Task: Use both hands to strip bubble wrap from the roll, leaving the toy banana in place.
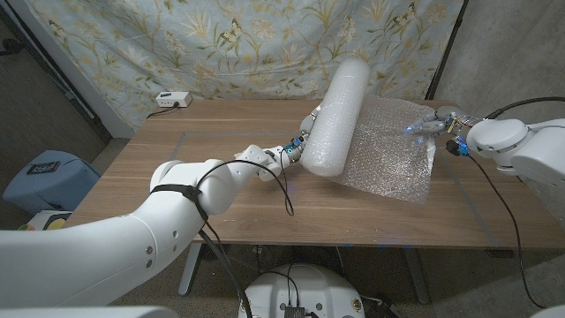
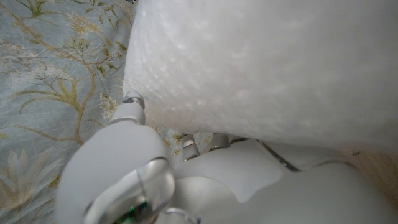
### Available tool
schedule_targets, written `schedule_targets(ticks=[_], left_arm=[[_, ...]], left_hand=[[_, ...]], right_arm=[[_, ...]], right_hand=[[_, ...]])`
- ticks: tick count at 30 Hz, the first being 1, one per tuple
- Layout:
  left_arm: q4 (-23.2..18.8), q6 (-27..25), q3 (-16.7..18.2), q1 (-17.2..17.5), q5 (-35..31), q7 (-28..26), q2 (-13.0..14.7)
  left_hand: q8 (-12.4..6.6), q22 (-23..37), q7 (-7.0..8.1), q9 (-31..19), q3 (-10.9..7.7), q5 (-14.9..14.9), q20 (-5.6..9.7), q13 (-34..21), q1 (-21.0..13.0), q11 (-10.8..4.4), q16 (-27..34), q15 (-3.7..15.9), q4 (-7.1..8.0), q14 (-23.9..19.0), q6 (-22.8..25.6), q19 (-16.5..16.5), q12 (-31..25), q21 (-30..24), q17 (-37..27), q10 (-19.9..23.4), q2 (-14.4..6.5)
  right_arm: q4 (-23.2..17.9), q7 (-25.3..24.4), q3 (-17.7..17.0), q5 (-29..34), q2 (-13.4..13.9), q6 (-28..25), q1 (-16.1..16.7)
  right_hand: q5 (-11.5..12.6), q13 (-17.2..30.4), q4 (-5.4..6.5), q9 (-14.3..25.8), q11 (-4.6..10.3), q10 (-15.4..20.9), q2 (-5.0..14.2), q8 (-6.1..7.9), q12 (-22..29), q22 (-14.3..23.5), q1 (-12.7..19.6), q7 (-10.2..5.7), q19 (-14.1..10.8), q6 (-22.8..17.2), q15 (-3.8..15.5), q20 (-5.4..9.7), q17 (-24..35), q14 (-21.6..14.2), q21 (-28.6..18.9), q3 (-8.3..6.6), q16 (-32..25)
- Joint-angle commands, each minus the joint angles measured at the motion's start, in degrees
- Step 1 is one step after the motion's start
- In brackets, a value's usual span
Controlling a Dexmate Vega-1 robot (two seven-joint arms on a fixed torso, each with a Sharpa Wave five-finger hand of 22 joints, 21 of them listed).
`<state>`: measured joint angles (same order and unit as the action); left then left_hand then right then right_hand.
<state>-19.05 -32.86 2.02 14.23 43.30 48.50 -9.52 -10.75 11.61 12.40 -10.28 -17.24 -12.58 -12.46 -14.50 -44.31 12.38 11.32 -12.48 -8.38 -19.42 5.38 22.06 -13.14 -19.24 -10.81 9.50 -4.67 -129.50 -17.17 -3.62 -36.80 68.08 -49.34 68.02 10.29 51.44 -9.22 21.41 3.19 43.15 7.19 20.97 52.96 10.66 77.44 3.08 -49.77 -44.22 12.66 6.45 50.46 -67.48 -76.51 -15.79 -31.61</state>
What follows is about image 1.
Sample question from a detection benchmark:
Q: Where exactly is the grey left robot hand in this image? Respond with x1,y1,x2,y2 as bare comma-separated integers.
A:
284,104,323,164

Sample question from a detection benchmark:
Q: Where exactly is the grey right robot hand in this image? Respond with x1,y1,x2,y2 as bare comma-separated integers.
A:
405,105,473,139

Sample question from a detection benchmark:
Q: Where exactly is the clear bubble wrap roll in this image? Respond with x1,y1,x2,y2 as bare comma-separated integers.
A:
299,57,438,204

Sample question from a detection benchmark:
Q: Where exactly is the black backdrop stand pole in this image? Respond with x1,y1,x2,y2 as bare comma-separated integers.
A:
424,0,469,101

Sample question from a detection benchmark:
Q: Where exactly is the floral printed backdrop cloth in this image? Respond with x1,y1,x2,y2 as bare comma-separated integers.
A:
26,0,464,129

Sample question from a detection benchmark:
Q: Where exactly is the white power box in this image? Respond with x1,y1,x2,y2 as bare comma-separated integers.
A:
154,91,193,109

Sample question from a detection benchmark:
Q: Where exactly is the grey table leg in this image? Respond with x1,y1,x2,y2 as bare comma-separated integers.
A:
403,246,432,305

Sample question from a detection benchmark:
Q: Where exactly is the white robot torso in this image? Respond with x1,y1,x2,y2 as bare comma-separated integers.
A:
237,263,366,318

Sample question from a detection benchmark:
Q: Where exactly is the white table leg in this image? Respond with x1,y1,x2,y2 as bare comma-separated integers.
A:
178,242,203,296

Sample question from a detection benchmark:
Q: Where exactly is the blue plastic bin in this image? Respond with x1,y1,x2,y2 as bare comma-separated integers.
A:
2,149,102,216

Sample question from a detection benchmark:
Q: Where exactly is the black patterned card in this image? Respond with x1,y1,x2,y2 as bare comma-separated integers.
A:
26,161,62,176

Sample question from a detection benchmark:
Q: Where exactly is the white box with yellow button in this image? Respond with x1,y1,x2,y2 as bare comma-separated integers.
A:
17,210,74,231

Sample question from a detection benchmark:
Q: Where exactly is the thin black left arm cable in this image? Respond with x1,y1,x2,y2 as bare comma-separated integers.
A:
196,148,296,248

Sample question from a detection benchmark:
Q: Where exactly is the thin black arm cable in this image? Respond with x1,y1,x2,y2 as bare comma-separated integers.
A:
467,154,548,309
196,148,296,248

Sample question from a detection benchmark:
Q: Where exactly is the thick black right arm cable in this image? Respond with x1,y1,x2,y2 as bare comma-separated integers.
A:
485,95,565,120

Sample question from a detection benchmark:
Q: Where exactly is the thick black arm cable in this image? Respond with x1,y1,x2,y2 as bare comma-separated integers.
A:
198,227,253,318
485,95,565,120

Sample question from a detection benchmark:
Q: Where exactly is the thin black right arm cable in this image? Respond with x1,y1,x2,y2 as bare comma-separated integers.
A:
467,154,548,309

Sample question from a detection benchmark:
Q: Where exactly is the black power box cable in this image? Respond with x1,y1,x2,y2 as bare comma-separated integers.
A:
147,102,180,119

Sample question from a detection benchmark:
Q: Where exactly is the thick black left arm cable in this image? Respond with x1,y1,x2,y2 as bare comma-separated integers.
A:
198,227,253,318

